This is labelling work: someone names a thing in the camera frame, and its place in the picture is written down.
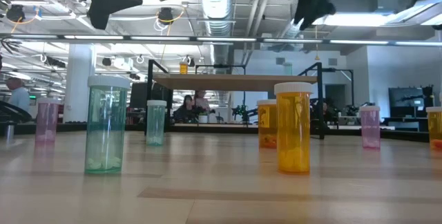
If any pink medicine bottle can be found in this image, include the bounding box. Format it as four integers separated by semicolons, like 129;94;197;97
358;105;381;149
35;98;63;145

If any long linear ceiling light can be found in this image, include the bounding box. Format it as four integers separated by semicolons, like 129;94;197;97
0;34;442;47

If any black computer monitor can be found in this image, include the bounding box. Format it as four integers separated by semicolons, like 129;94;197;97
129;82;149;109
388;86;426;118

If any white round column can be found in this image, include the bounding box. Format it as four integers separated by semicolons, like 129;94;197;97
63;43;97;124

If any wooden shelf with black legs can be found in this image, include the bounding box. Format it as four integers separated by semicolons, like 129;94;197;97
144;59;326;140

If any black ceiling speaker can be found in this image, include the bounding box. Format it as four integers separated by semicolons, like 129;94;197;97
157;7;175;25
6;4;26;23

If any large orange medicine bottle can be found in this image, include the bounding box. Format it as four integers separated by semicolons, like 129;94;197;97
425;106;442;151

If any person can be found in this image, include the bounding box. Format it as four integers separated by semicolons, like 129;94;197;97
5;77;31;114
173;94;196;124
193;90;212;113

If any silver ventilation duct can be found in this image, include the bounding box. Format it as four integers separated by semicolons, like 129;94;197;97
196;0;238;66

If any rectangular ceiling light panel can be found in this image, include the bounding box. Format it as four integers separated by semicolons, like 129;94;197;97
312;0;442;28

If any yellow hanging pendant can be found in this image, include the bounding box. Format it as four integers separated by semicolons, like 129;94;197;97
313;26;321;62

